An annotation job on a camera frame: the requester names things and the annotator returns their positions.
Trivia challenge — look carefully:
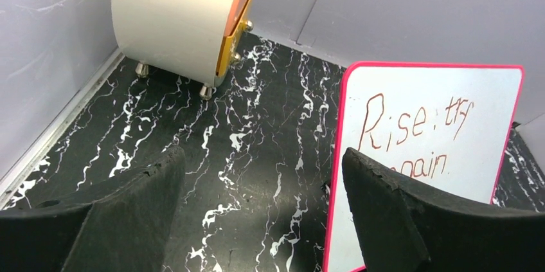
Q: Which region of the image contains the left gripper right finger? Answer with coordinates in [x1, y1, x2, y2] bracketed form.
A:
[342, 148, 544, 271]

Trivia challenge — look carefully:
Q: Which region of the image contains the cream cylindrical drawer box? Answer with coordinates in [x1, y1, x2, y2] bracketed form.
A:
[111, 0, 254, 100]

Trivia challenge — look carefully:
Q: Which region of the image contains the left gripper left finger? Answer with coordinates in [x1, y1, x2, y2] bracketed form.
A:
[1, 147, 186, 271]

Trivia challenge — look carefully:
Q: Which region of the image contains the pink framed whiteboard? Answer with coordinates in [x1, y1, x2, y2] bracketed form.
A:
[323, 61, 524, 271]

